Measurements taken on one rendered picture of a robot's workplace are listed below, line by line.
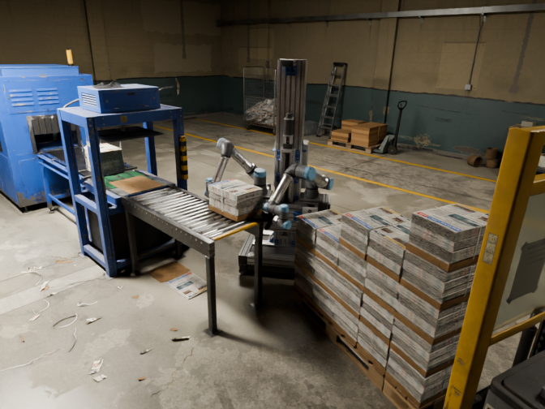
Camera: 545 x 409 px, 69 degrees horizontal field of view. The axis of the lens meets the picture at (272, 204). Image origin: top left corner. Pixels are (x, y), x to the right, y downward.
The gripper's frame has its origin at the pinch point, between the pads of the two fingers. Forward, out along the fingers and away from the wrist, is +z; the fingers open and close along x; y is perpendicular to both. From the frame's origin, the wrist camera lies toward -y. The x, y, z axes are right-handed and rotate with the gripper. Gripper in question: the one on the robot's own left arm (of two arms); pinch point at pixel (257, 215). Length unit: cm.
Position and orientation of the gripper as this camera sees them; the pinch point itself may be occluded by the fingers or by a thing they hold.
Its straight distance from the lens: 334.4
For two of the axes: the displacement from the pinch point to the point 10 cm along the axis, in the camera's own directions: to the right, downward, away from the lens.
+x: -6.9, 2.6, -6.8
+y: 0.1, -9.3, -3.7
